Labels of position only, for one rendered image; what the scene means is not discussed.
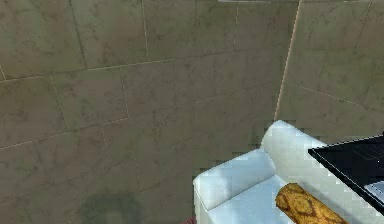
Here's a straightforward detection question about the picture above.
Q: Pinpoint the black laptop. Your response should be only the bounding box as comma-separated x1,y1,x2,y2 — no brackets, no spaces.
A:
307,132,384,216

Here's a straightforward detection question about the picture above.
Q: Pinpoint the white sofa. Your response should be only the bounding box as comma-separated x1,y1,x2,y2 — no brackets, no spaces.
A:
192,120,384,224

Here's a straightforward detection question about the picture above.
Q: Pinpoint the yellow patterned bolster cushion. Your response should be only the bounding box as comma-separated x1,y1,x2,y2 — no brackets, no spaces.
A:
275,182,350,224

